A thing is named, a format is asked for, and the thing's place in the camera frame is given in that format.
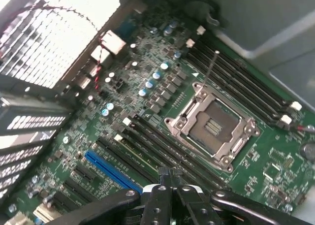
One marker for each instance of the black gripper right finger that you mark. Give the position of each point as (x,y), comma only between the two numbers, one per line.
(197,207)

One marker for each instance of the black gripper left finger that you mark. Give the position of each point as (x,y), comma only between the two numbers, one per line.
(157,205)

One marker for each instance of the black RAM slot white latches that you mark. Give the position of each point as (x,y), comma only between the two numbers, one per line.
(169,153)
(248,67)
(137,152)
(236,81)

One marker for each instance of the long black expansion slot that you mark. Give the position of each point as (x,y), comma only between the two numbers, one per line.
(125,159)

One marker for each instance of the blue expansion slot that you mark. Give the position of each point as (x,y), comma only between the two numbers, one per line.
(110,168)

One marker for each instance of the short black expansion slot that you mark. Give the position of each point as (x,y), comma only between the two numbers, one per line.
(85,173)

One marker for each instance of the silver CPU socket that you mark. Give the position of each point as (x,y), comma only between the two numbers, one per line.
(214,126)

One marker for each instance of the white expansion slot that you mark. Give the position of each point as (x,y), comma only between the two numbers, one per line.
(43,214)

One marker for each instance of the green motherboard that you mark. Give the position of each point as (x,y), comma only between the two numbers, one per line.
(137,92)

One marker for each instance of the large silver capacitor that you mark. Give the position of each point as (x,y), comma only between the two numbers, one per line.
(308,150)

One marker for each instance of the thin metal locking lever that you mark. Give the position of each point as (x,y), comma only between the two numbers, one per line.
(210,67)

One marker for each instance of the black slot cover brackets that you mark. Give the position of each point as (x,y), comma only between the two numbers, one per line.
(27,126)

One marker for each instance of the silver PC case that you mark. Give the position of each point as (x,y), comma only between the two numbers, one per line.
(49,42)

